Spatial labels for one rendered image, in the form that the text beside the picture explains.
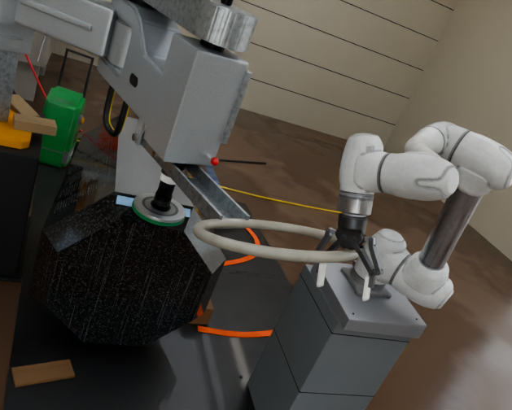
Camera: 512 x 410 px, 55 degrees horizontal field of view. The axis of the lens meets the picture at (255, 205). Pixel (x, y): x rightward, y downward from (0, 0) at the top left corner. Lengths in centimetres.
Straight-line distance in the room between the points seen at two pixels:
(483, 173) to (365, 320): 73
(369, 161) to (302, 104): 695
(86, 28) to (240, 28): 90
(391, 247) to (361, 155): 88
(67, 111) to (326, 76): 499
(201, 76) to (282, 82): 625
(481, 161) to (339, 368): 107
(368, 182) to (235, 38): 72
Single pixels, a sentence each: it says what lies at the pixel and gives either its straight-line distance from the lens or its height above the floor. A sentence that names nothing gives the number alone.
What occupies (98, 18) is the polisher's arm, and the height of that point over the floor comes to 146.
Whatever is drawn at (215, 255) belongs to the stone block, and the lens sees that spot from 238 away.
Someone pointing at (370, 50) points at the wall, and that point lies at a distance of 838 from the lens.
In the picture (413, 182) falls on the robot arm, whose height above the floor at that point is 158.
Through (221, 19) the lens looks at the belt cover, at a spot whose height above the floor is 170.
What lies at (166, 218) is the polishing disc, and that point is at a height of 92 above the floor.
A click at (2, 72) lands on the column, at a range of 272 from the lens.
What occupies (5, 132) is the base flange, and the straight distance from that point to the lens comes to 271.
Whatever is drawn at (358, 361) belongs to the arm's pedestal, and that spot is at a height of 60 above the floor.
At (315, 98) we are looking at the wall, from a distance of 822.
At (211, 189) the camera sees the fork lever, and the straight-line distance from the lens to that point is 181.
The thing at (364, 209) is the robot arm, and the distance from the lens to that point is 128.
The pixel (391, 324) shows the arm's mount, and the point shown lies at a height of 86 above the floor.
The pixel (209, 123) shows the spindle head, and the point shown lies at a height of 134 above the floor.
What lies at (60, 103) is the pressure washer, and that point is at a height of 50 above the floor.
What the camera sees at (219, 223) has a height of 115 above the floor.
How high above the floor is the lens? 186
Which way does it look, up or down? 23 degrees down
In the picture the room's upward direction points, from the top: 22 degrees clockwise
